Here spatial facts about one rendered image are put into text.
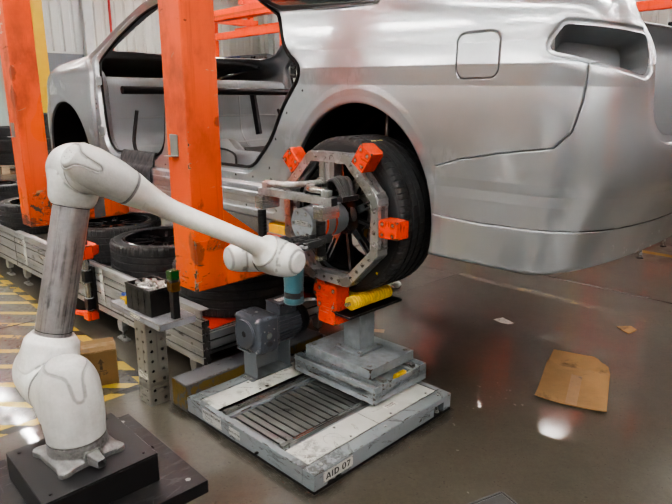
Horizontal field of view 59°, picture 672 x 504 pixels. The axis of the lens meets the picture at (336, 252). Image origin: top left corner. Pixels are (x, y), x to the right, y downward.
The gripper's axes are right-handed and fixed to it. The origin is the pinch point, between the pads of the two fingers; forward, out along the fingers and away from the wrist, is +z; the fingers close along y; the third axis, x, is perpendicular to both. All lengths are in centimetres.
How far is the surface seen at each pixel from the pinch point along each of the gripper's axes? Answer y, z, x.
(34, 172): -253, -10, 5
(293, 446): 3, -18, -76
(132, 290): -77, -36, -29
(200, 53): -60, -8, 67
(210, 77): -60, -4, 58
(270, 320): -39, 7, -44
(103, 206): -253, 33, -23
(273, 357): -56, 22, -72
